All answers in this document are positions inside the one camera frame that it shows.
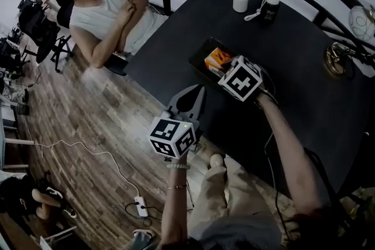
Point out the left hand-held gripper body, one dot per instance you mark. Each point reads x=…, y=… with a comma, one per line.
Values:
x=171, y=137

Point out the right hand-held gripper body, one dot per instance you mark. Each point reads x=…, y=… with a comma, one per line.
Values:
x=241, y=80

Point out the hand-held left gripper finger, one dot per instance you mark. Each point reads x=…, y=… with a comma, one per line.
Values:
x=200, y=111
x=172, y=108

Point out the orange tissue pack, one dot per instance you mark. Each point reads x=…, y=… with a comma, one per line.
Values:
x=215, y=58

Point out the black box with orange packet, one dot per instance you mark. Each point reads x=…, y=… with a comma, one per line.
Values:
x=199, y=64

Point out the person's right forearm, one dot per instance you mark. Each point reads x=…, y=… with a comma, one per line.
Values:
x=290, y=155

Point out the person's left forearm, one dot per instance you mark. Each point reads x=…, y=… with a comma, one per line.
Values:
x=175, y=213

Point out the thin gold bangle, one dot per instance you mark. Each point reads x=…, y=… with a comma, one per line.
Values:
x=176, y=187

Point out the person's right beige shoe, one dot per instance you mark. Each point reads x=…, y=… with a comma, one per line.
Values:
x=216, y=160

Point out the person's beige shoe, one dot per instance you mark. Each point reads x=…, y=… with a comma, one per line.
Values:
x=216, y=160
x=143, y=233

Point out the black bottle with white cap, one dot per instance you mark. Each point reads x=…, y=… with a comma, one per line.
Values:
x=270, y=11

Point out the white power strip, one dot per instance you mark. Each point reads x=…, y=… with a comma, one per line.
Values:
x=141, y=206

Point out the person's beige trousers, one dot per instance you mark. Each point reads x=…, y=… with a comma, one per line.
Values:
x=228, y=193

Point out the person's left beige shoe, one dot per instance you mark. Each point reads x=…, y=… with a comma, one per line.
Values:
x=143, y=233

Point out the person's grey top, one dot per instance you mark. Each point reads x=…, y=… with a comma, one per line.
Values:
x=249, y=232

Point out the gold lamp with globe shade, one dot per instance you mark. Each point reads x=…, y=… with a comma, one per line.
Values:
x=361, y=23

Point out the black fabric chair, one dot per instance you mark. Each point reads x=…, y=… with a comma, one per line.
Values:
x=367, y=161

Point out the black mesh waste basket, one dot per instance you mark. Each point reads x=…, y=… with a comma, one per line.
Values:
x=22, y=109

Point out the white desk frame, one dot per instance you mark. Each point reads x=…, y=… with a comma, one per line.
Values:
x=8, y=142

